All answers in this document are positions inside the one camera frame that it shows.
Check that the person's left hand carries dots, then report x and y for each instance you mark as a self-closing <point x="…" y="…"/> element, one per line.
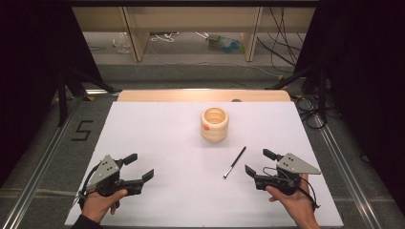
<point x="97" y="205"/>

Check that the clear plastic bag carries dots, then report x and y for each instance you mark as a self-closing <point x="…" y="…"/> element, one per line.
<point x="121" y="43"/>

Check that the metal floor rail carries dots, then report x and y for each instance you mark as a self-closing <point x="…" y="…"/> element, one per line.
<point x="38" y="181"/>
<point x="347" y="178"/>

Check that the cream ribbed round holder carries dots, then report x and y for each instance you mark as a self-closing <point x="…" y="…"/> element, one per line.
<point x="215" y="133"/>

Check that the black curtain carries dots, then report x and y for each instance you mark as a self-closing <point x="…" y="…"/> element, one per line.
<point x="366" y="79"/>
<point x="28" y="79"/>

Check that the black metal stand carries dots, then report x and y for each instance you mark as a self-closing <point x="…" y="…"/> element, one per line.
<point x="322" y="92"/>
<point x="62" y="95"/>

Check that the light wooden desk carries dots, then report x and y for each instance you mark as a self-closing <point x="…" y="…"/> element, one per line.
<point x="135" y="35"/>

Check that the colourful plastic bag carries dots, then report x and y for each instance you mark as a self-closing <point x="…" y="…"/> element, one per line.
<point x="224" y="43"/>

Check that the person's right hand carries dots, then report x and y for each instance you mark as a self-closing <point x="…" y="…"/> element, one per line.
<point x="296" y="202"/>

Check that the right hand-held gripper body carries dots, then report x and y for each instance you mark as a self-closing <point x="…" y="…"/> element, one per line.
<point x="296" y="166"/>

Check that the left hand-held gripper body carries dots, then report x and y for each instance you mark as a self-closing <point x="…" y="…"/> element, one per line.
<point x="106" y="168"/>

